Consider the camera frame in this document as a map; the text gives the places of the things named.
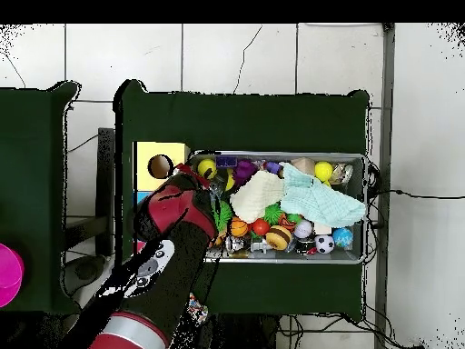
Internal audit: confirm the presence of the black cable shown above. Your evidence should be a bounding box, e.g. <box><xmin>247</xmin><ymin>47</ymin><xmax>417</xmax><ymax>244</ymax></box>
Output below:
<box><xmin>376</xmin><ymin>187</ymin><xmax>465</xmax><ymax>201</ymax></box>

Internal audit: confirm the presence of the grey metal bar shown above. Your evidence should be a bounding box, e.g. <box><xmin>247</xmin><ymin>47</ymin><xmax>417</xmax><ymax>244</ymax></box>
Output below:
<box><xmin>373</xmin><ymin>23</ymin><xmax>396</xmax><ymax>349</ymax></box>

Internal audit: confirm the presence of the black and white football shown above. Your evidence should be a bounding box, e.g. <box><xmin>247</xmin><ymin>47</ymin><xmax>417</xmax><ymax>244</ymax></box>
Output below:
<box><xmin>314</xmin><ymin>234</ymin><xmax>336</xmax><ymax>254</ymax></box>

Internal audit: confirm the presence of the mint green cloth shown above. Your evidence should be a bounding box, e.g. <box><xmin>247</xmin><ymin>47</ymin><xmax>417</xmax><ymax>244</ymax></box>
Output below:
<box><xmin>278</xmin><ymin>162</ymin><xmax>367</xmax><ymax>229</ymax></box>

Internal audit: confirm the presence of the colourful packet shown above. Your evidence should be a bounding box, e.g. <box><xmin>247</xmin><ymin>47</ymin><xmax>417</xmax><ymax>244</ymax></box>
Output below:
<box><xmin>187</xmin><ymin>293</ymin><xmax>210</xmax><ymax>325</ymax></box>

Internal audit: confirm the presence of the wooden box with three holes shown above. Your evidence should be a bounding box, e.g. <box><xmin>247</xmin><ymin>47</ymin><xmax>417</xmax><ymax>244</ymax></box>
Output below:
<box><xmin>132</xmin><ymin>141</ymin><xmax>192</xmax><ymax>255</ymax></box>

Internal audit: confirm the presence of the blue globe ball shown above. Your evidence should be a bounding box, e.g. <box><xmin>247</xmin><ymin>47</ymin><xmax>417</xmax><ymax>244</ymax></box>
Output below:
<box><xmin>331</xmin><ymin>227</ymin><xmax>354</xmax><ymax>249</ymax></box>

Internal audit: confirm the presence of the magenta plastic bowl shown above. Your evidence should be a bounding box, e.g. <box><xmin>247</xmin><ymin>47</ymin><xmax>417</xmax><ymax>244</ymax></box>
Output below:
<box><xmin>0</xmin><ymin>242</ymin><xmax>25</xmax><ymax>308</ymax></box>

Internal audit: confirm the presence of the large green spiky ball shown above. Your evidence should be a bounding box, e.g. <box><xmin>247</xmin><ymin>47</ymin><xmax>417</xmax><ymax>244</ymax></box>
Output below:
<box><xmin>213</xmin><ymin>199</ymin><xmax>234</xmax><ymax>234</ymax></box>

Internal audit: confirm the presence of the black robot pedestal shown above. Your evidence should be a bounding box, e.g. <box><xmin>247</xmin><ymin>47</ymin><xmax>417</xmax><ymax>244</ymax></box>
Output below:
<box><xmin>193</xmin><ymin>313</ymin><xmax>281</xmax><ymax>349</ymax></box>

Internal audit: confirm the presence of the purple rubber toy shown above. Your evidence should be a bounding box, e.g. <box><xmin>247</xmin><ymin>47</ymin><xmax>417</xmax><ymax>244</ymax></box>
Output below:
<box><xmin>232</xmin><ymin>159</ymin><xmax>260</xmax><ymax>190</ymax></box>

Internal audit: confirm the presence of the black upright panel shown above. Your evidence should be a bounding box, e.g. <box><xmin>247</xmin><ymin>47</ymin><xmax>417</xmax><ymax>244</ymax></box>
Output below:
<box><xmin>95</xmin><ymin>126</ymin><xmax>116</xmax><ymax>255</ymax></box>

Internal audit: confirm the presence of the toy burger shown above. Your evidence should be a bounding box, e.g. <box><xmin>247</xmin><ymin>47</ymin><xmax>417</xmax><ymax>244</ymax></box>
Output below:
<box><xmin>264</xmin><ymin>224</ymin><xmax>292</xmax><ymax>252</ymax></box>

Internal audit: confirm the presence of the cream white cloth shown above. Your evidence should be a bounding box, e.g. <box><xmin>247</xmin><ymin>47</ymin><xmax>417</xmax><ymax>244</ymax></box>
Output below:
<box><xmin>229</xmin><ymin>170</ymin><xmax>286</xmax><ymax>224</ymax></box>

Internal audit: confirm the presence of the dark green tablecloth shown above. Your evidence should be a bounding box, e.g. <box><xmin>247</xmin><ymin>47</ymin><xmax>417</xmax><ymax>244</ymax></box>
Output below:
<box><xmin>114</xmin><ymin>78</ymin><xmax>371</xmax><ymax>322</ymax></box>
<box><xmin>0</xmin><ymin>81</ymin><xmax>83</xmax><ymax>315</ymax></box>

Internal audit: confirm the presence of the metal wire mesh bin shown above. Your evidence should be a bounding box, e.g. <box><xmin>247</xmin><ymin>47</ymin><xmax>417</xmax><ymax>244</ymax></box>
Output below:
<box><xmin>190</xmin><ymin>150</ymin><xmax>368</xmax><ymax>264</ymax></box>

